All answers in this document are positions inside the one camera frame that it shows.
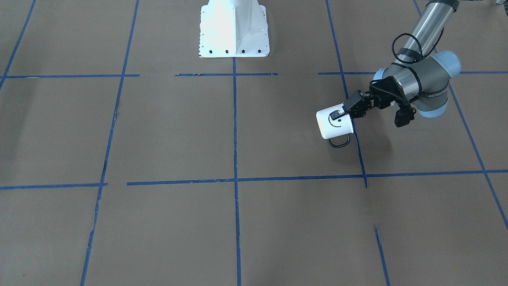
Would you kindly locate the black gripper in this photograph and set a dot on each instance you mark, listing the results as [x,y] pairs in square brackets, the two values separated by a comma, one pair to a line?
[380,100]

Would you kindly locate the white smiley mug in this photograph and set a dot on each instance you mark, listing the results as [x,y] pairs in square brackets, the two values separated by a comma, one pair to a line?
[332,129]

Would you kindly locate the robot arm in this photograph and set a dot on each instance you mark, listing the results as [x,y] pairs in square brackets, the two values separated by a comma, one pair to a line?
[417,80]

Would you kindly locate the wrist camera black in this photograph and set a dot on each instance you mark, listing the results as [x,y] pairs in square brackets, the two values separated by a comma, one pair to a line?
[404,116]

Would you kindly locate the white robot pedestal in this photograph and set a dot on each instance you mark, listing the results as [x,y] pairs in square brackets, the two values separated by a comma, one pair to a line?
[233,29]

